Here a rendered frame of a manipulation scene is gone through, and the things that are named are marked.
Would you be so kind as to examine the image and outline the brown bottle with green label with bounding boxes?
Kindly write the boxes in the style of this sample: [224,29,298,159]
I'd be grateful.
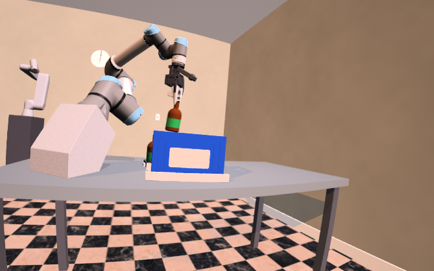
[146,136,153,162]

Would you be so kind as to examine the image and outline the brown bottle with green band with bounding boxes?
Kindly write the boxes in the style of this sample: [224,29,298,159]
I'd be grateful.
[165,102,182,132]

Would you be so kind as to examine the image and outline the blue plastic crate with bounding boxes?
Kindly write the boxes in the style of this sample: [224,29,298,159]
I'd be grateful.
[151,131,226,174]

